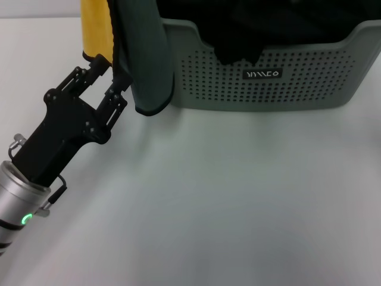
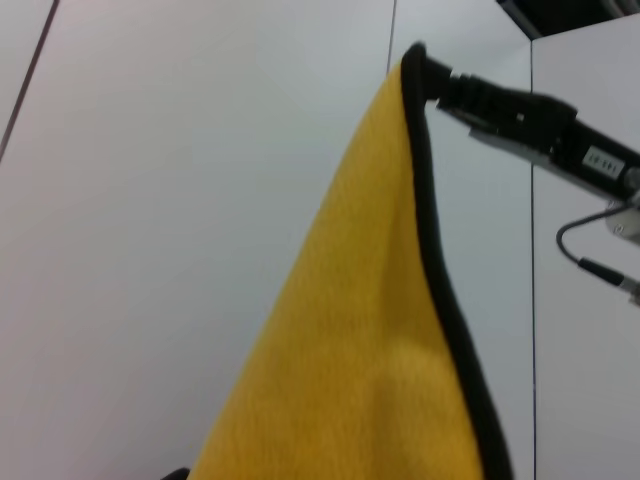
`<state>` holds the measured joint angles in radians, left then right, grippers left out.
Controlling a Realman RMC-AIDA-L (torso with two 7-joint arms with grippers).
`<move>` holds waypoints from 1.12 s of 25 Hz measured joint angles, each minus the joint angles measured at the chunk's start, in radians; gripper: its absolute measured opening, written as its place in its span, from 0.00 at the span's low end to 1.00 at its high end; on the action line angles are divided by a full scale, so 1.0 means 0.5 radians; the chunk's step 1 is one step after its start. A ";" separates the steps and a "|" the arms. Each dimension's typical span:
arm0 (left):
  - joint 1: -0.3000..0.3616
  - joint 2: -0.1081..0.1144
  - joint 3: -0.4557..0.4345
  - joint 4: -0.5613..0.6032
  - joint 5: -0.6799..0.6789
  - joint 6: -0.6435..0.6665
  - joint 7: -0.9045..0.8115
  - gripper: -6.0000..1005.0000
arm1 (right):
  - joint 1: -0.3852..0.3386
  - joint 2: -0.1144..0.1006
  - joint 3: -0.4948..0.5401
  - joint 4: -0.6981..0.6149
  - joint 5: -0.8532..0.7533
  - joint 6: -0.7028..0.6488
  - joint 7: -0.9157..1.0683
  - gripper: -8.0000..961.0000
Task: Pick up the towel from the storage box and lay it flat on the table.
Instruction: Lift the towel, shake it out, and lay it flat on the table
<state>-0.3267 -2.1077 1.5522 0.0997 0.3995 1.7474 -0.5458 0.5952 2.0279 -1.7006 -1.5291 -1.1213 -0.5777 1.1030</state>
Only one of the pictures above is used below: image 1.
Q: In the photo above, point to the dark green yellow towel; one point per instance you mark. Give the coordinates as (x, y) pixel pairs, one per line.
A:
(143, 59)

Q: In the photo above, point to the black cloth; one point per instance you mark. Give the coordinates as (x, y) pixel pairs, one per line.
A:
(238, 35)

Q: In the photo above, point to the green perforated storage basket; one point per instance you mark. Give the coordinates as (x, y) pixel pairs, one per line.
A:
(268, 89)

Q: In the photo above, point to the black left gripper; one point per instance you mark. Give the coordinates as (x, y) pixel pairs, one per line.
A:
(62, 128)

